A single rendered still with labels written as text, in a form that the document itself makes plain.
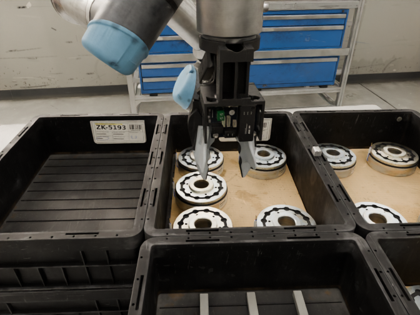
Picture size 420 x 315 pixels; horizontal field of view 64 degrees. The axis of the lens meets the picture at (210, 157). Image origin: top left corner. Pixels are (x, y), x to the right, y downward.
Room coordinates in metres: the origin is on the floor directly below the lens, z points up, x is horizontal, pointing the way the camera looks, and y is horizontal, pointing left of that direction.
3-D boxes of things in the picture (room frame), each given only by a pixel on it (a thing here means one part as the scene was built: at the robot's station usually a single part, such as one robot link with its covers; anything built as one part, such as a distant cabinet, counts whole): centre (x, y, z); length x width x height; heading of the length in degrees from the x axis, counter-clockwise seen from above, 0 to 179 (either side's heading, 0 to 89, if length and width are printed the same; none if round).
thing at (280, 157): (0.64, -0.12, 0.86); 0.10 x 0.10 x 0.01
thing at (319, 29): (2.54, -0.64, 0.60); 0.72 x 0.03 x 0.56; 97
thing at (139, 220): (0.52, 0.25, 0.92); 0.40 x 0.30 x 0.02; 2
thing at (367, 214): (0.43, -0.29, 0.86); 0.05 x 0.05 x 0.01
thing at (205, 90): (0.40, -0.02, 1.11); 0.09 x 0.08 x 0.12; 6
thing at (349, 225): (0.53, -0.05, 0.92); 0.40 x 0.30 x 0.02; 2
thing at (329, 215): (0.53, -0.05, 0.87); 0.40 x 0.30 x 0.11; 2
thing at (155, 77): (2.43, 0.16, 0.60); 0.72 x 0.03 x 0.56; 97
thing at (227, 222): (0.42, 0.01, 0.86); 0.10 x 0.10 x 0.01
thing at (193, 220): (0.42, 0.01, 0.86); 0.05 x 0.05 x 0.01
